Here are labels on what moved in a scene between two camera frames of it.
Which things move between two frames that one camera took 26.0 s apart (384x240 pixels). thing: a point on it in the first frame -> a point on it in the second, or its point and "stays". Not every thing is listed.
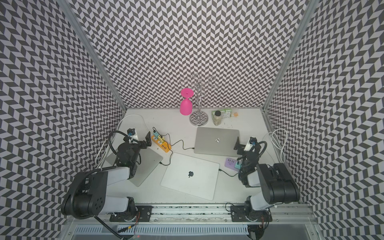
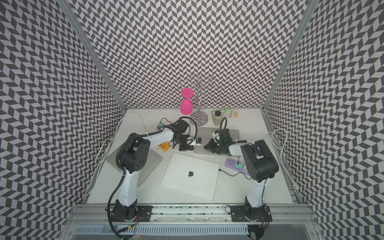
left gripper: (142, 143) -> (186, 148)
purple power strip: (230, 163) stays
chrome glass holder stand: (199, 118) stays
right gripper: (241, 148) -> (210, 146)
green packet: (225, 113) stays
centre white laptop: (193, 176) stays
